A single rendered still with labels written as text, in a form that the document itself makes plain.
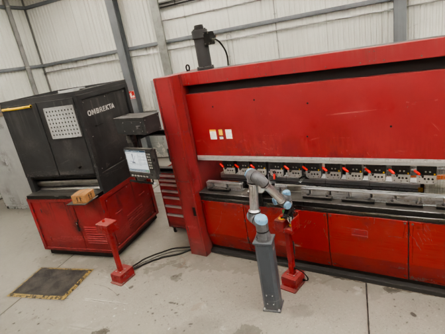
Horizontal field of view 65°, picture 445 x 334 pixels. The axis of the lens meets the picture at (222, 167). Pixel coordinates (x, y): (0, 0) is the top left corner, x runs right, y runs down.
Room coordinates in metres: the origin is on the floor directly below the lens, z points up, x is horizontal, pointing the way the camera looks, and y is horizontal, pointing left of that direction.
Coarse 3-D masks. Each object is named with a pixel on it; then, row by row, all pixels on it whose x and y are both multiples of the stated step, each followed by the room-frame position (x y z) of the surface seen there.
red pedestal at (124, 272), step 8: (96, 224) 3.75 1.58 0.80; (104, 224) 3.72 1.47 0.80; (112, 224) 3.71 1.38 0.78; (104, 232) 3.69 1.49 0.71; (112, 232) 3.69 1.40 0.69; (112, 240) 3.75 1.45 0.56; (112, 248) 3.74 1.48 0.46; (120, 264) 3.75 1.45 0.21; (112, 272) 3.75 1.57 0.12; (120, 272) 3.71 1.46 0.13; (128, 272) 3.75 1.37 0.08; (112, 280) 3.74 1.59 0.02; (120, 280) 3.65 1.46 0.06
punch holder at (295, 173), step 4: (288, 164) 3.44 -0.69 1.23; (292, 164) 3.42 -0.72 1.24; (296, 164) 3.39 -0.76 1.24; (300, 164) 3.37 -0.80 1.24; (292, 168) 3.42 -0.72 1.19; (296, 168) 3.40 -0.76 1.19; (300, 168) 3.37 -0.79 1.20; (288, 172) 3.44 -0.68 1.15; (292, 172) 3.42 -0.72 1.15; (296, 172) 3.39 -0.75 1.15; (300, 172) 3.37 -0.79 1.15; (292, 176) 3.42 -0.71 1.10; (296, 176) 3.40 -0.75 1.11; (300, 176) 3.37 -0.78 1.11
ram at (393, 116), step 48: (192, 96) 4.04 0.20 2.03; (240, 96) 3.69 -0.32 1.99; (288, 96) 3.40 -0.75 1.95; (336, 96) 3.14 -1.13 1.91; (384, 96) 2.92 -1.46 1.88; (432, 96) 2.73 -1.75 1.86; (240, 144) 3.74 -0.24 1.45; (288, 144) 3.43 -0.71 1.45; (336, 144) 3.16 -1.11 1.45; (384, 144) 2.93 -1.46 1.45; (432, 144) 2.72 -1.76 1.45
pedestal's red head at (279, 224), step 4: (296, 216) 3.09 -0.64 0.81; (276, 220) 3.14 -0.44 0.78; (280, 220) 3.12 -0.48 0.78; (284, 220) 3.11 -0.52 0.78; (292, 220) 3.03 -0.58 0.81; (296, 220) 3.09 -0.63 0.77; (276, 224) 3.13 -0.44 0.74; (280, 224) 3.10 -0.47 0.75; (284, 224) 3.09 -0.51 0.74; (288, 224) 3.12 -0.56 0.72; (292, 224) 3.03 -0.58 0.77; (296, 224) 3.08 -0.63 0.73; (276, 228) 3.13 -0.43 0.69; (280, 228) 3.10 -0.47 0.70; (284, 228) 3.09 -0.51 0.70; (288, 228) 3.07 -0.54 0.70; (292, 228) 3.02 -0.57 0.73; (296, 228) 3.07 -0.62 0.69; (284, 232) 3.07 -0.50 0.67; (288, 232) 3.04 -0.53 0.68; (292, 232) 3.01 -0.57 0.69
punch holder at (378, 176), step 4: (368, 164) 3.00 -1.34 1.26; (372, 164) 2.98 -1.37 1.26; (368, 168) 3.00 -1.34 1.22; (372, 168) 2.98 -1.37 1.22; (376, 168) 2.96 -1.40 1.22; (380, 168) 2.94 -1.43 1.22; (384, 168) 2.93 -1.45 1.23; (372, 172) 2.98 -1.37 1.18; (376, 172) 2.96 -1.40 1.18; (380, 172) 2.94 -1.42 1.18; (384, 172) 2.93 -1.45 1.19; (368, 176) 3.00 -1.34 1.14; (372, 176) 2.98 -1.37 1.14; (376, 176) 2.96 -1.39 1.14; (380, 176) 2.94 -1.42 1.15; (384, 176) 2.92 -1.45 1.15; (372, 180) 2.98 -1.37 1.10; (376, 180) 2.96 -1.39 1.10; (380, 180) 2.94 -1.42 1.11; (384, 180) 2.92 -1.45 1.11
